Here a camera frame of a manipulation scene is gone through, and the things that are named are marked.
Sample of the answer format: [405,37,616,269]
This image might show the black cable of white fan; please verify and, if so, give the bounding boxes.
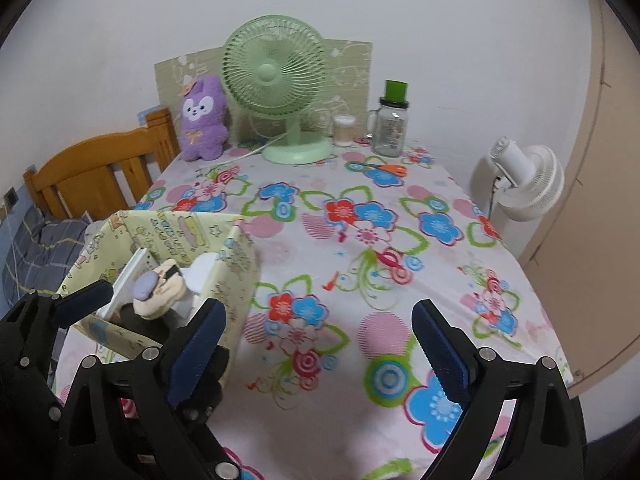
[487,173,501,221]

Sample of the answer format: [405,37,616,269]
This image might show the lavender round object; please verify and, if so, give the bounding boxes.
[132,270,160,301]

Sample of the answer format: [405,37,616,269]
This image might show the floral tablecloth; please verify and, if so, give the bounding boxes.
[134,144,570,479]

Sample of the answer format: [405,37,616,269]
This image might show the white standing fan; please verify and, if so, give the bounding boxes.
[469,136,565,223]

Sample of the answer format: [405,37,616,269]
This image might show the cotton swab container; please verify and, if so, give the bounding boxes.
[332,114,357,148]

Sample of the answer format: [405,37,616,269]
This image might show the plaid grey pillow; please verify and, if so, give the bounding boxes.
[1,206,89,315]

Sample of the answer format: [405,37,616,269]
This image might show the purple plush toy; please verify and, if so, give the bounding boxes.
[180,75,229,162]

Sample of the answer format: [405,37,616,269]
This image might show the beige door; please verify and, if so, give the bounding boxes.
[521,0,639,396]

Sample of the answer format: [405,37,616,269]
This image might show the white remote control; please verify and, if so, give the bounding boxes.
[96,248,156,321]

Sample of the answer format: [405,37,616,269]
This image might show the white 45W charger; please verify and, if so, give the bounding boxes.
[171,252,218,324]

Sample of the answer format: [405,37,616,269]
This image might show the green fan power cord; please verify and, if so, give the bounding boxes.
[219,129,289,162]

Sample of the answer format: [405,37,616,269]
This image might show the glass jar green lid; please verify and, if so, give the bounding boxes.
[367,80,409,158]

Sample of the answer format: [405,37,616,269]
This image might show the wooden bed headboard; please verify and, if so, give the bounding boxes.
[24,108,179,220]

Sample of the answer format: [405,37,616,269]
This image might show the orange handled scissors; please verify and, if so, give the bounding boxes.
[350,162,408,178]

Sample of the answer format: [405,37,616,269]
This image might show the black round object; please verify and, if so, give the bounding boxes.
[110,302,171,344]

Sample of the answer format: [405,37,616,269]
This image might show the yellow patterned storage box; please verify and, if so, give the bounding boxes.
[53,210,259,398]

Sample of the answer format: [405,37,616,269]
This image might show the green desk fan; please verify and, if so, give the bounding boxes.
[220,14,332,165]

